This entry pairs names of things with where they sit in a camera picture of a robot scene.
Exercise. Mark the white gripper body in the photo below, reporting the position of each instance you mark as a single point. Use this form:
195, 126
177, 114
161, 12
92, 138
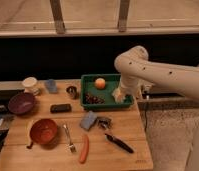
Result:
118, 95

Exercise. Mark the blue sponge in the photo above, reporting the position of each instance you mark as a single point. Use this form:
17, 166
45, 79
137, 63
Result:
88, 120

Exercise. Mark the red bowl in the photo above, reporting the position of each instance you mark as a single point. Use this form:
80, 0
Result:
43, 131

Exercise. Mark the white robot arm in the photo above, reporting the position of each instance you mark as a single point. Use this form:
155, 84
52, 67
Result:
134, 65

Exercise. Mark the purple bowl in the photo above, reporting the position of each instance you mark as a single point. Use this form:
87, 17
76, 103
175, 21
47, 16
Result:
21, 103

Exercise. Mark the orange ball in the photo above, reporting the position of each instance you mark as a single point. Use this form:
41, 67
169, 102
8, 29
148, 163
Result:
100, 83

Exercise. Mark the dark grapes bunch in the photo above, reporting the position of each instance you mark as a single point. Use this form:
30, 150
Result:
92, 99

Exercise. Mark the crumpled metal clip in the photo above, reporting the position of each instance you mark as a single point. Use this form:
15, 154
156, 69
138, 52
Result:
104, 122

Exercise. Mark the orange carrot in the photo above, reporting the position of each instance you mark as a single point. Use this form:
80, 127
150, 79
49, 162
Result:
85, 149

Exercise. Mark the black rectangular case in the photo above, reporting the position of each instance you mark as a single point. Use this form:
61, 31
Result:
58, 108

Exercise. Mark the blue plastic cup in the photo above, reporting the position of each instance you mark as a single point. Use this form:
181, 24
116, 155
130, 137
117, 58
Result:
50, 85

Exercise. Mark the silver fork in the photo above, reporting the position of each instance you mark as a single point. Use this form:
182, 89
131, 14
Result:
70, 143

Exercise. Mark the white cup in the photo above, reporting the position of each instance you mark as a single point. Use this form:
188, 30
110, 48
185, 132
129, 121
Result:
30, 85

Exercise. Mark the black handled knife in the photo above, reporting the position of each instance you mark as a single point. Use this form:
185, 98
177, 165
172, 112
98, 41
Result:
119, 143

